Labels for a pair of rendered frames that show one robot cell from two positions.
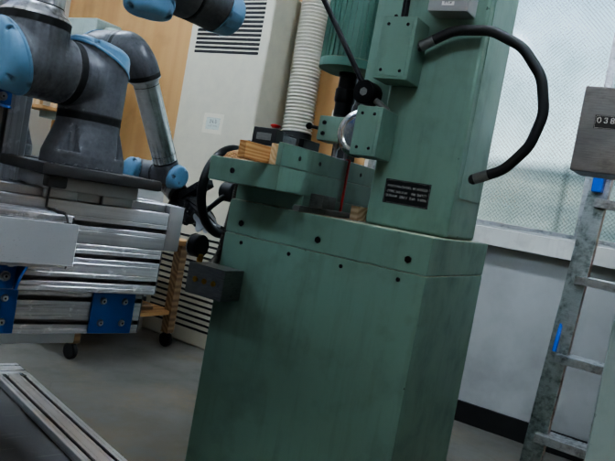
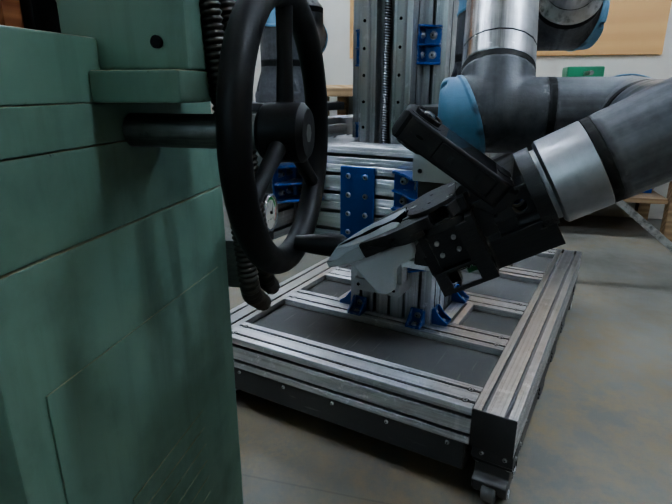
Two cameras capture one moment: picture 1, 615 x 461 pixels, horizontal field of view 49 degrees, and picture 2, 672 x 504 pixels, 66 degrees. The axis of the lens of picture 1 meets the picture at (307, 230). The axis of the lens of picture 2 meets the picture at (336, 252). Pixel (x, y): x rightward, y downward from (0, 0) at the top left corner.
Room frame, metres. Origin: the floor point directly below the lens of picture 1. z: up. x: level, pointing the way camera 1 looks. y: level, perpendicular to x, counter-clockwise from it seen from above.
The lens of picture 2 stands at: (2.61, 0.14, 0.85)
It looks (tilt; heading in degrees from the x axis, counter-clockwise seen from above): 18 degrees down; 162
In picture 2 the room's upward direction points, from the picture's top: straight up
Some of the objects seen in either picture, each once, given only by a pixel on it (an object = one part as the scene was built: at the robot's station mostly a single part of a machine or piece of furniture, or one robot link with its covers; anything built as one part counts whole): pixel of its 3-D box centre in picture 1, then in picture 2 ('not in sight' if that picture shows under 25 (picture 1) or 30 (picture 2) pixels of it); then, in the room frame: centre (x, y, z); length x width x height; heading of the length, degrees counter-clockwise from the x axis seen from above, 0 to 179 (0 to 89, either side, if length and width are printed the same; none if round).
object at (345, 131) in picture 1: (359, 134); not in sight; (1.73, -0.09, 1.02); 0.12 x 0.03 x 0.12; 60
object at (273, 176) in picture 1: (291, 182); (95, 72); (1.94, 0.07, 0.87); 0.61 x 0.30 x 0.06; 150
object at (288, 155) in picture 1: (339, 169); not in sight; (1.86, -0.06, 0.93); 0.60 x 0.02 x 0.06; 150
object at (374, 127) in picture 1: (373, 134); not in sight; (1.68, -0.12, 1.02); 0.09 x 0.07 x 0.12; 150
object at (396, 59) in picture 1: (401, 51); not in sight; (1.67, -0.15, 1.22); 0.09 x 0.08 x 0.15; 60
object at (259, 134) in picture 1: (272, 138); not in sight; (1.98, 0.15, 0.99); 0.13 x 0.11 x 0.06; 150
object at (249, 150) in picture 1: (307, 166); not in sight; (1.79, 0.03, 0.92); 0.59 x 0.02 x 0.04; 150
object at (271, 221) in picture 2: (198, 249); (261, 217); (1.79, 0.28, 0.65); 0.06 x 0.04 x 0.08; 150
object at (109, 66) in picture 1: (92, 78); (284, 31); (1.27, 0.44, 0.98); 0.13 x 0.12 x 0.14; 146
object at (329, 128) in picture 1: (344, 134); not in sight; (1.90, -0.05, 1.03); 0.14 x 0.07 x 0.09; 60
